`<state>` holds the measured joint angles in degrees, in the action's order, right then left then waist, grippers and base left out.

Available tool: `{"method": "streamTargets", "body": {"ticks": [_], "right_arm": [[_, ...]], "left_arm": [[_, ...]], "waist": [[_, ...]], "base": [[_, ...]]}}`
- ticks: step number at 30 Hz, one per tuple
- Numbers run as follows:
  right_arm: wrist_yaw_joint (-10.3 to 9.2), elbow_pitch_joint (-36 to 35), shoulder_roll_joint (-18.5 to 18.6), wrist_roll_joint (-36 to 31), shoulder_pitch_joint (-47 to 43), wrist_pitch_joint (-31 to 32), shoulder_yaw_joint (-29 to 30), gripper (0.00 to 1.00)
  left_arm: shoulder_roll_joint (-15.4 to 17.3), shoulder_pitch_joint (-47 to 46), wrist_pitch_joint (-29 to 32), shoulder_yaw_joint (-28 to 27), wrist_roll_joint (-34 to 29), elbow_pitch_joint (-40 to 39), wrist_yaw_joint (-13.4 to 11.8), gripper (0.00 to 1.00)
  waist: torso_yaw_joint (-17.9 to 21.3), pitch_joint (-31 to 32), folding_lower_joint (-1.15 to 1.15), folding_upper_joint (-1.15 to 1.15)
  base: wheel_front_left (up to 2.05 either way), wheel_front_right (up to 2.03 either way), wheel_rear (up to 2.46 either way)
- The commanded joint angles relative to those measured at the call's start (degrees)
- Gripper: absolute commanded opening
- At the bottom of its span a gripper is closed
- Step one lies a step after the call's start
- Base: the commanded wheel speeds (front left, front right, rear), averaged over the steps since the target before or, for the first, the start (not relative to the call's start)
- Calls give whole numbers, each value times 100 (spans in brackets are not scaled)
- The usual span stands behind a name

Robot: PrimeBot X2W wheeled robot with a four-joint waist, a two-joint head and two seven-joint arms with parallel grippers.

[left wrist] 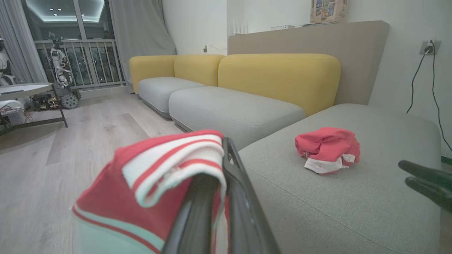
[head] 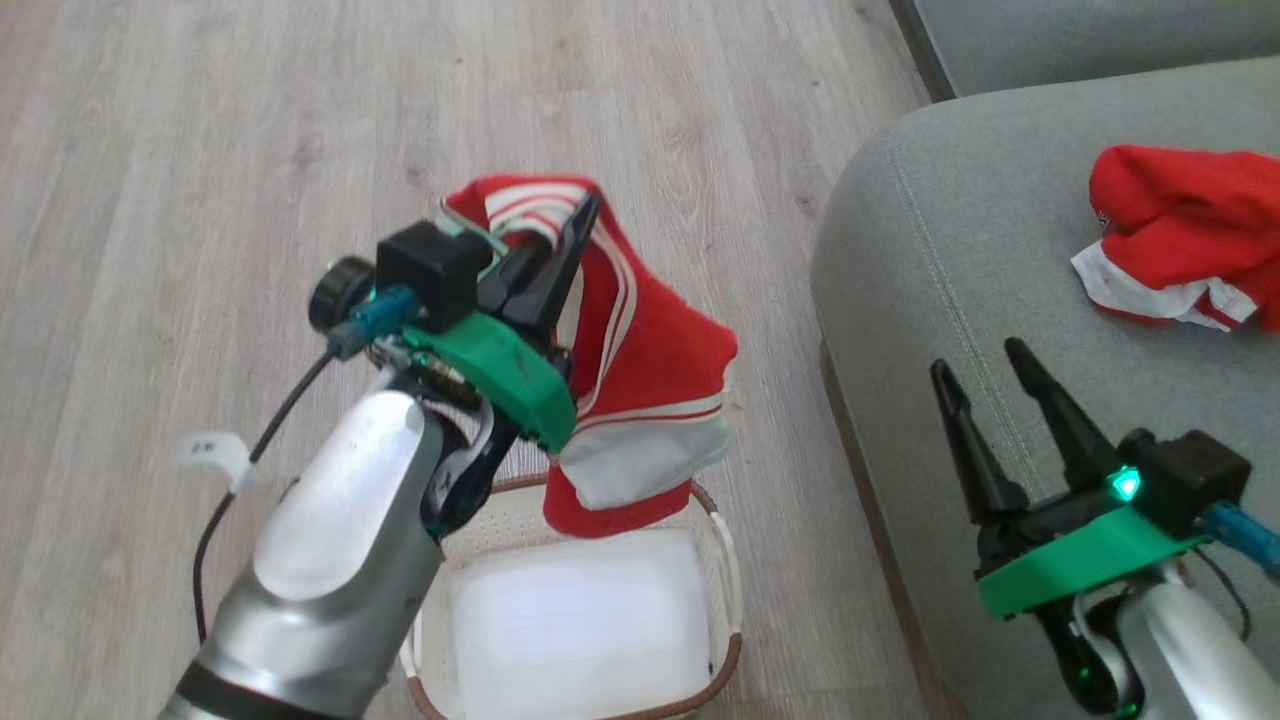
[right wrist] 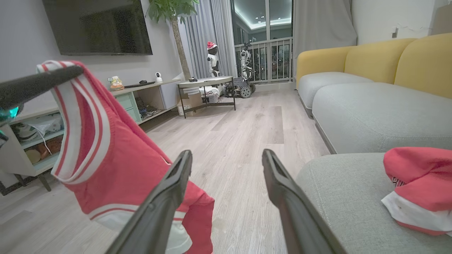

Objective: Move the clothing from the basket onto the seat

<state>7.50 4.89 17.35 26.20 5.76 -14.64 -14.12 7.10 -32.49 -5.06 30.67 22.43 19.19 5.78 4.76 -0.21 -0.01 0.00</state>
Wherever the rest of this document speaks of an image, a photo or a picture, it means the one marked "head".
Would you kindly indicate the red garment white stripes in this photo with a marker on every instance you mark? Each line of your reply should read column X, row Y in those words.
column 660, row 360

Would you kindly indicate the blue camera connector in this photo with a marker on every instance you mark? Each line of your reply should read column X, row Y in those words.
column 372, row 318
column 1245, row 535

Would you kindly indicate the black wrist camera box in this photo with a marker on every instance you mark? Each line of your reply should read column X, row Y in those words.
column 1190, row 475
column 430, row 270

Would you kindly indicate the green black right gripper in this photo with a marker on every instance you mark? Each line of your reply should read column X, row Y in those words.
column 1080, row 560

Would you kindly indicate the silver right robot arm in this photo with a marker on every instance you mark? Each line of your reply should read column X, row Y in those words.
column 1190, row 650

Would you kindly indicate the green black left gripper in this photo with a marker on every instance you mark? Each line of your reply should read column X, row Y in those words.
column 510, row 375

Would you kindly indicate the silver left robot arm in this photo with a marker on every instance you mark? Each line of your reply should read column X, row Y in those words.
column 330, row 560

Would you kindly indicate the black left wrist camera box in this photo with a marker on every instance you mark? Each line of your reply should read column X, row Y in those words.
column 430, row 270

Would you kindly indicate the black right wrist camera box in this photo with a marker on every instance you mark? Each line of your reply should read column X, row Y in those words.
column 1190, row 475

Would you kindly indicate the grey fabric sofa seat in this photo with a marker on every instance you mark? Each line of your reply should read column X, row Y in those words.
column 950, row 250

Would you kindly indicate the white laundry basket brown rim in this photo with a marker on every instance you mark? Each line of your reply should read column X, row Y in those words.
column 730, row 655

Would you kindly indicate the blue left camera connector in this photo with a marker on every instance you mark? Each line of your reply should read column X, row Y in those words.
column 372, row 318

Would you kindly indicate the blue right camera connector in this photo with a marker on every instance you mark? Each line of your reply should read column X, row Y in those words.
column 1245, row 535

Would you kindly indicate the red garment white trim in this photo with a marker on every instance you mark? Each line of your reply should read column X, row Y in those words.
column 1180, row 220

